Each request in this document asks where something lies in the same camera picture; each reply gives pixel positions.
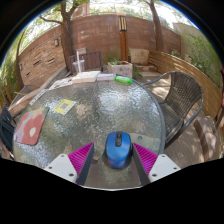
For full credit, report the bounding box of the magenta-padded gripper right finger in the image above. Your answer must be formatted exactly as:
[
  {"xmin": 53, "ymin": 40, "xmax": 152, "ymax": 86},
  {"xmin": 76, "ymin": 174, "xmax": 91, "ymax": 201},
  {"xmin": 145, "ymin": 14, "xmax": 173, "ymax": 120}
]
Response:
[{"xmin": 132, "ymin": 142, "xmax": 182, "ymax": 187}]

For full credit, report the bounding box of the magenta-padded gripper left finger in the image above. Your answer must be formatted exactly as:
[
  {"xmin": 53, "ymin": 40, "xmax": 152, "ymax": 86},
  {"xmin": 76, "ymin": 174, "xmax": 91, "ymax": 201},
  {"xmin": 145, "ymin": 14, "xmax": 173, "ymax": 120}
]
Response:
[{"xmin": 43, "ymin": 142, "xmax": 96, "ymax": 187}]

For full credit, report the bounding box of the blue computer mouse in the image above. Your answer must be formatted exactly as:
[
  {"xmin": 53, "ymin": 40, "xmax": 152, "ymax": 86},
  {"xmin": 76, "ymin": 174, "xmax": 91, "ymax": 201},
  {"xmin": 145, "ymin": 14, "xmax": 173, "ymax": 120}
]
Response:
[{"xmin": 105, "ymin": 131, "xmax": 134, "ymax": 169}]

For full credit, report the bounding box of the floral red mouse pad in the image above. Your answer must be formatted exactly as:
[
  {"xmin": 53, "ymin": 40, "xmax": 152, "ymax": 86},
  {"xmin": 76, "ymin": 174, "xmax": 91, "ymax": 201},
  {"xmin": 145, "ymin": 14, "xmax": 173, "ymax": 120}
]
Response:
[{"xmin": 14, "ymin": 106, "xmax": 50, "ymax": 146}]

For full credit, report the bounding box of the yellow code card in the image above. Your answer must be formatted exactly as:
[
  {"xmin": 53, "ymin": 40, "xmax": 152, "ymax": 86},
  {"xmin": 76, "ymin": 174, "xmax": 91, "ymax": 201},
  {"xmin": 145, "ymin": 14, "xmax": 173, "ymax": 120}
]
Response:
[{"xmin": 53, "ymin": 98, "xmax": 77, "ymax": 116}]

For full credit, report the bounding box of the black metal chair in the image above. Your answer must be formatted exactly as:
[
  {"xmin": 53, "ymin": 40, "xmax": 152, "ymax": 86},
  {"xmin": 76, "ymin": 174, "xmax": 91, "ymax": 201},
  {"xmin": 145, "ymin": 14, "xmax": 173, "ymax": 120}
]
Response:
[{"xmin": 0, "ymin": 105, "xmax": 16, "ymax": 153}]

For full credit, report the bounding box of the white licence plate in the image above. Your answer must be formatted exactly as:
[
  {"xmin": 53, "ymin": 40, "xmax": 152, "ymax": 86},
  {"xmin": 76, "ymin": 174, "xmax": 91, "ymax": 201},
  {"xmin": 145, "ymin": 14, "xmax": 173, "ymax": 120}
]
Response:
[{"xmin": 29, "ymin": 88, "xmax": 49, "ymax": 106}]

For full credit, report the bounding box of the brown wicker chair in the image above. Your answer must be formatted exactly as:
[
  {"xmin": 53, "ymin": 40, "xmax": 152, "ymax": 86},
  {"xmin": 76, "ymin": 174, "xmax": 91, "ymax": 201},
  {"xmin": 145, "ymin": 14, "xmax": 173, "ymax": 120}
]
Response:
[{"xmin": 142, "ymin": 70, "xmax": 204, "ymax": 149}]

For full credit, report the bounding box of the printed picture sheet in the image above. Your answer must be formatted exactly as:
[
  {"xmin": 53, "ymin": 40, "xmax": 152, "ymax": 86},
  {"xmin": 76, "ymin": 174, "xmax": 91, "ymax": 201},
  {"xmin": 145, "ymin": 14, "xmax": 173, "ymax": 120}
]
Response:
[{"xmin": 49, "ymin": 77, "xmax": 74, "ymax": 90}]

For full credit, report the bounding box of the white book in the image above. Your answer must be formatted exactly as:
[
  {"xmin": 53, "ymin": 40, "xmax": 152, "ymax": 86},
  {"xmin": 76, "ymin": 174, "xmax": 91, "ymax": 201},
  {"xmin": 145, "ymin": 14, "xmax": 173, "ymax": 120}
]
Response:
[{"xmin": 71, "ymin": 70, "xmax": 102, "ymax": 84}]

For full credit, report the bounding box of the green bottle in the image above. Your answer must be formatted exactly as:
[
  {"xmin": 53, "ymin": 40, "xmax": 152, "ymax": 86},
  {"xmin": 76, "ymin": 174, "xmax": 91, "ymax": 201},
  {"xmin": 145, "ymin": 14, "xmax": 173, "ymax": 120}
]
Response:
[{"xmin": 114, "ymin": 75, "xmax": 134, "ymax": 85}]

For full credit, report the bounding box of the thin purple book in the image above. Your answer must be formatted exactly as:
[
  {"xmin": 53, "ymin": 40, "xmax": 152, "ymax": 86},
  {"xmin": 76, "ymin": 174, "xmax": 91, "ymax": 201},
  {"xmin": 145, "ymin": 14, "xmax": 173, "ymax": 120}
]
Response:
[{"xmin": 96, "ymin": 72, "xmax": 116, "ymax": 82}]

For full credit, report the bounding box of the clear plastic cup with straw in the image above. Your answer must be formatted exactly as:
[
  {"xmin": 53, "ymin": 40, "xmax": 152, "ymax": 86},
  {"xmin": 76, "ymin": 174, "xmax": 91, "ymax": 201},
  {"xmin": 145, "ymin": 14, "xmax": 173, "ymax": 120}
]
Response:
[{"xmin": 72, "ymin": 49, "xmax": 86, "ymax": 74}]

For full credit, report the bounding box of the stone planter box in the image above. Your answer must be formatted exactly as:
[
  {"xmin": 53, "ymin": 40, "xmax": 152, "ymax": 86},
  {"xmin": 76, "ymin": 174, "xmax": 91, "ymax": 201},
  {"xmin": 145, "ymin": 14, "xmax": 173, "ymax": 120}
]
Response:
[{"xmin": 107, "ymin": 60, "xmax": 134, "ymax": 79}]

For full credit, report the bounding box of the dark slatted wooden chair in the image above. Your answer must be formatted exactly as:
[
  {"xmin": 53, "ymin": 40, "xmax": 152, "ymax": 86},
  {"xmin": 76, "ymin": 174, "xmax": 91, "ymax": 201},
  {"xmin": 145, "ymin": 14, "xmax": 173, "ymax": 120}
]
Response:
[{"xmin": 68, "ymin": 50, "xmax": 104, "ymax": 73}]

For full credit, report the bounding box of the beige stone block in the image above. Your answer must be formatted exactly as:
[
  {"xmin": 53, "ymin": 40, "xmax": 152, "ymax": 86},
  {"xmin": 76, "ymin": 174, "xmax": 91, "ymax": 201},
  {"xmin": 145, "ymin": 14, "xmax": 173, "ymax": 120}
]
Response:
[{"xmin": 129, "ymin": 48, "xmax": 150, "ymax": 66}]

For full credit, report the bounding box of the forked tree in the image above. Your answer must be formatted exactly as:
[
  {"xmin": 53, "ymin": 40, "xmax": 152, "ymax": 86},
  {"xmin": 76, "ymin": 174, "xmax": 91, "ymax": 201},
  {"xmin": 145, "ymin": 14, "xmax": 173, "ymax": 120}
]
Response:
[{"xmin": 39, "ymin": 0, "xmax": 81, "ymax": 71}]

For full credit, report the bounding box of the slim tree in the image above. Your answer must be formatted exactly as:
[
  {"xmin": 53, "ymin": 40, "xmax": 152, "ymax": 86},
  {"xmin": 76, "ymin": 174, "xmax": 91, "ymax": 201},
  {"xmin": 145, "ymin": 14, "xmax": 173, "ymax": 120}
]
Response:
[{"xmin": 146, "ymin": 0, "xmax": 164, "ymax": 53}]

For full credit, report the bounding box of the wooden garden lamp post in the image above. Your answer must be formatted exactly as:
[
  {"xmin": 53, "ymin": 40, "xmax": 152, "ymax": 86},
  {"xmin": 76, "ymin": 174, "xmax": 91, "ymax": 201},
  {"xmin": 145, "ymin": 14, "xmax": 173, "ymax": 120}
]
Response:
[{"xmin": 118, "ymin": 14, "xmax": 129, "ymax": 62}]

